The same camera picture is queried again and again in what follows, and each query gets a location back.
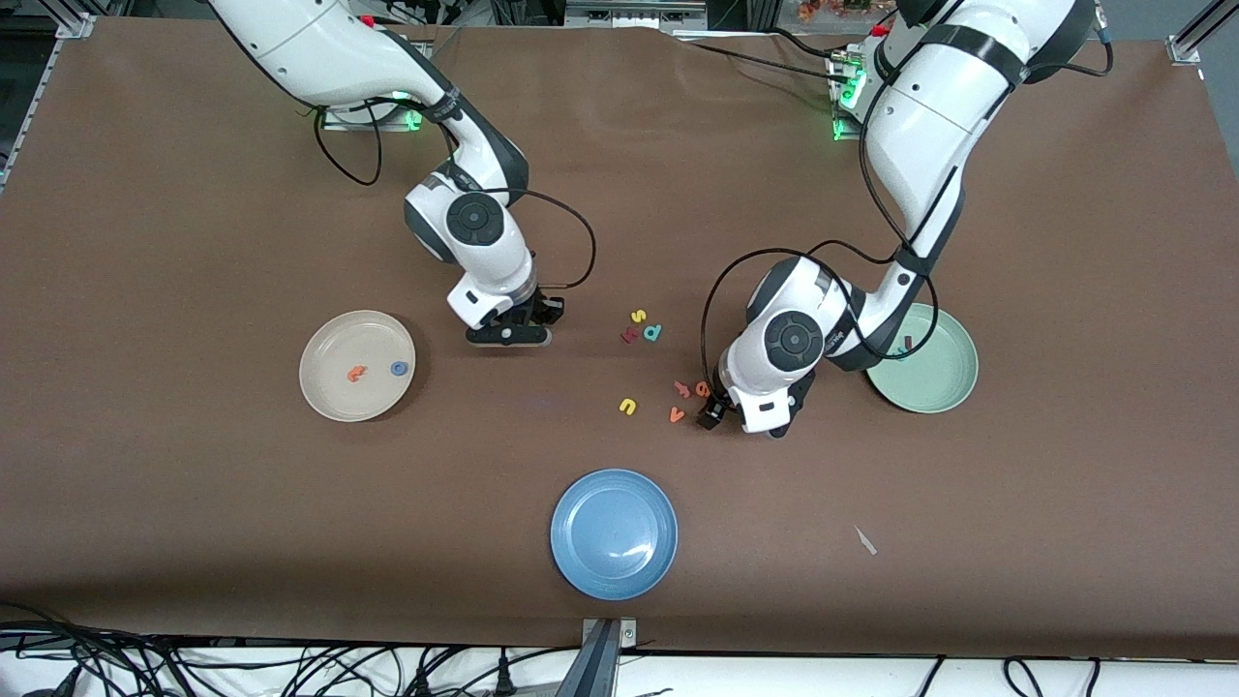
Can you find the green plate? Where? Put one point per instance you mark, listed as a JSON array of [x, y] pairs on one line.
[[939, 382]]

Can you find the grey metal clamp bracket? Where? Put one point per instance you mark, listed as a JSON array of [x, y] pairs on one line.
[[627, 634]]

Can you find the aluminium frame side rail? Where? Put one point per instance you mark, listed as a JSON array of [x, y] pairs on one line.
[[34, 97]]

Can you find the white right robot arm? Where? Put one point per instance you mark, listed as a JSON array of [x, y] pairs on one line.
[[319, 58]]

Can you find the blue plate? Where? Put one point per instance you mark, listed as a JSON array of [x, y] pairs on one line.
[[614, 534]]

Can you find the small white tape scrap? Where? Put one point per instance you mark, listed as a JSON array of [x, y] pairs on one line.
[[864, 540]]

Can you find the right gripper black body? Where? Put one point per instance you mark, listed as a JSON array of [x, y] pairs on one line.
[[538, 308]]

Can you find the grey metal box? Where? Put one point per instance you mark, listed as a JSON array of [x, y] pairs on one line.
[[629, 12]]

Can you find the aluminium frame corner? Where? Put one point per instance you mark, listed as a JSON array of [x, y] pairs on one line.
[[1183, 48], [75, 24]]

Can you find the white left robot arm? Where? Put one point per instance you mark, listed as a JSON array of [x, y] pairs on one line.
[[920, 126]]

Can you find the orange dried flowers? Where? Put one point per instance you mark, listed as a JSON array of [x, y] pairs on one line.
[[832, 8]]

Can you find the brown table cover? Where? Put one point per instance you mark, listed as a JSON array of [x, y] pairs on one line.
[[619, 194]]

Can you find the beige brown plate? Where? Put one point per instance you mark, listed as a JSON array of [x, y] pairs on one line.
[[334, 339]]

